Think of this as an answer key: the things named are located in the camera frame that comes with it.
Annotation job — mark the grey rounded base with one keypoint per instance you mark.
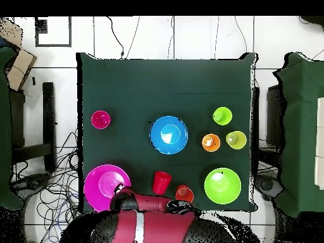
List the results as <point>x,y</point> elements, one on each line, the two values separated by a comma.
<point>267,184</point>

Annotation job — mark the large green plastic bowl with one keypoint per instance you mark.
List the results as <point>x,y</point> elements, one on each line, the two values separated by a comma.
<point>222,192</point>

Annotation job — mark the white boxes stack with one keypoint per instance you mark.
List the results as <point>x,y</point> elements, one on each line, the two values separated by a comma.
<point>320,126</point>

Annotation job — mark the orange plastic cup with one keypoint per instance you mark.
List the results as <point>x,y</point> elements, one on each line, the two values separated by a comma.
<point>211,146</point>

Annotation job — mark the magenta plastic cup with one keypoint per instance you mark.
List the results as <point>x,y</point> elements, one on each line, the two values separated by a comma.
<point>100,119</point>

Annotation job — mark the brown cardboard box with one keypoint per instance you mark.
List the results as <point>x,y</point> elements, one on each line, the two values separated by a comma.
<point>20,65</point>

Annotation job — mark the green cloth covered table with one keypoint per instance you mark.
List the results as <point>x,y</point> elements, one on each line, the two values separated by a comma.
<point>3,126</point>
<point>301,126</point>

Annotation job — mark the dark green tablecloth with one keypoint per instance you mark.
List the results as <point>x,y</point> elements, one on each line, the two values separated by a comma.
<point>164,88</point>

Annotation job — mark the blue plastic bowl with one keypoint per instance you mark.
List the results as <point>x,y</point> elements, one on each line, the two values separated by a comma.
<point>158,136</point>

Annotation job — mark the black box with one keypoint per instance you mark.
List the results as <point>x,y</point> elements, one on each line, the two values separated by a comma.
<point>273,116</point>

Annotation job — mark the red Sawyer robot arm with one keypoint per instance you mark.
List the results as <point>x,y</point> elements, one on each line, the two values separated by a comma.
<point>152,222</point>

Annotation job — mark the black stand frame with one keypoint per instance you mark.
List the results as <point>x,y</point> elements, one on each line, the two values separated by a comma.
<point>48,114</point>

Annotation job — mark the light green plastic cup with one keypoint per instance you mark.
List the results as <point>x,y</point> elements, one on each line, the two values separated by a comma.
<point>225,119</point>

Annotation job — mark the grey base with black knob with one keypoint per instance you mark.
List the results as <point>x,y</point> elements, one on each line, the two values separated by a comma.
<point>33,183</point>

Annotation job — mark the red-orange plastic cup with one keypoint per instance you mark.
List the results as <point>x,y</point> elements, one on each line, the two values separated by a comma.
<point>184,193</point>

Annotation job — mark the yellow plastic cup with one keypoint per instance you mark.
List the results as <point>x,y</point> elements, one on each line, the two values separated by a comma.
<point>240,141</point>

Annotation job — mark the red plastic cup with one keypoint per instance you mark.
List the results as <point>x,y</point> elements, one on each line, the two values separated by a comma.
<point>160,183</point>

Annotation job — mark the large pink plastic bowl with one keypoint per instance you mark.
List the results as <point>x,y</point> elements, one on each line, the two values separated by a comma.
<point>93,184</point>

